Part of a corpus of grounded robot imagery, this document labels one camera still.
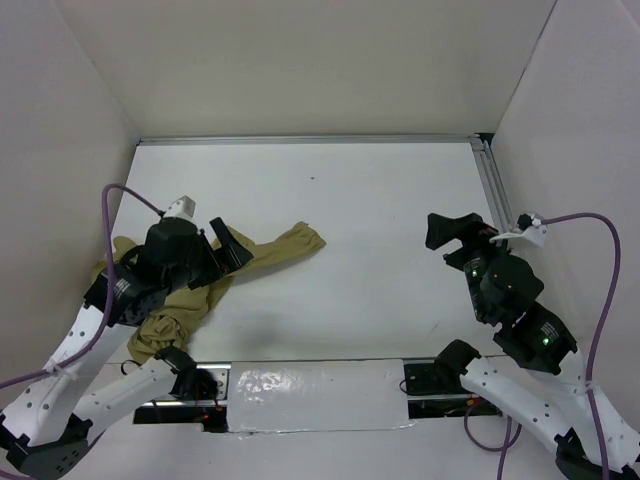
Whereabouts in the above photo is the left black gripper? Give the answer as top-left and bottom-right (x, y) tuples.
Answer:
(164, 216), (253, 293)

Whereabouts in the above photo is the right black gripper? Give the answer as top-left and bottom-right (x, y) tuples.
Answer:
(423, 209), (521, 319)

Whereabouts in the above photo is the khaki tan jacket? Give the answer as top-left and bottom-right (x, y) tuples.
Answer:
(94, 221), (328, 367)

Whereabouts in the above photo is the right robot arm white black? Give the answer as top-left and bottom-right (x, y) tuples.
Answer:
(399, 213), (639, 479)

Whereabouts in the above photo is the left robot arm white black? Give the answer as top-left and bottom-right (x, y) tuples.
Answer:
(1, 217), (253, 479)

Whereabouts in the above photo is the white taped cover plate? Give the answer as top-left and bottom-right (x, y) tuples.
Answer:
(227, 359), (412, 434)

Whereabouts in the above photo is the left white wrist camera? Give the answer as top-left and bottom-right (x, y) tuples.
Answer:
(161, 195), (196, 222)

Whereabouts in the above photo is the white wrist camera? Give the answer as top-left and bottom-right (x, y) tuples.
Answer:
(489, 213), (547, 249)
(161, 195), (196, 222)

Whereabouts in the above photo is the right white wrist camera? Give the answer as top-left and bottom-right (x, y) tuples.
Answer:
(489, 213), (547, 249)

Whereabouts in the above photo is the aluminium frame rail right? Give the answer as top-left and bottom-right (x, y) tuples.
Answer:
(470, 133), (514, 231)

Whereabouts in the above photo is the aluminium frame rail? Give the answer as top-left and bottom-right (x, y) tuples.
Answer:
(139, 133), (495, 146)
(470, 133), (514, 231)

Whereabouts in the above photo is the aluminium frame rail back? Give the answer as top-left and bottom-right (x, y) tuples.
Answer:
(139, 133), (495, 146)

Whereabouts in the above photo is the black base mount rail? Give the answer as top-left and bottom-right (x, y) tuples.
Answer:
(133, 359), (498, 435)

